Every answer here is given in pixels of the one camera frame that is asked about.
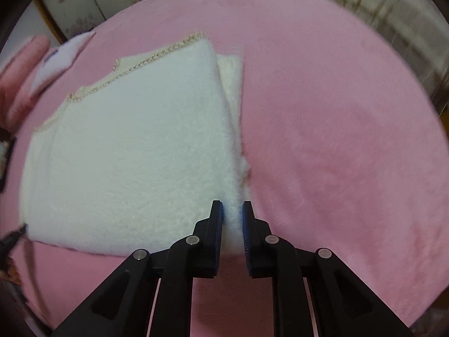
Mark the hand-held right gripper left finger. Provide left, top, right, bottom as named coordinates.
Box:
left=52, top=200, right=224, bottom=337

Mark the white fluffy cardigan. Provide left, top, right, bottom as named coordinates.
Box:
left=21, top=31, right=251, bottom=257

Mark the pink bed blanket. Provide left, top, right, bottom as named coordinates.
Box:
left=7, top=0, right=444, bottom=337

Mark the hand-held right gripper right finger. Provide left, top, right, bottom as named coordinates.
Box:
left=242, top=200, right=414, bottom=337

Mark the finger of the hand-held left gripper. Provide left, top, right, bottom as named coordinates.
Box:
left=0, top=223, right=29, bottom=255

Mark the folded pink quilt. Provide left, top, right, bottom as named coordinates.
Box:
left=0, top=35, right=51, bottom=129

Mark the floral panel wardrobe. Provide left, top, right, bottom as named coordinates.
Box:
left=35, top=0, right=165, bottom=40

